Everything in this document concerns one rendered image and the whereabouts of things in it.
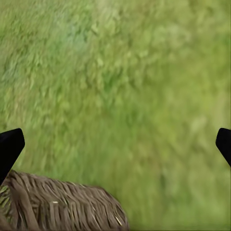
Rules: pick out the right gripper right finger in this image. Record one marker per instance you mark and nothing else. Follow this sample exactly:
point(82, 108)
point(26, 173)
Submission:
point(223, 143)

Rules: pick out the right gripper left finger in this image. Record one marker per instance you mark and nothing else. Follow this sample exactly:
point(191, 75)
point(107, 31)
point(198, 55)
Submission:
point(11, 144)

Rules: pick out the wicker basket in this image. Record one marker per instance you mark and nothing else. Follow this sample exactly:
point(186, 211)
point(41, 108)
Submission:
point(41, 203)

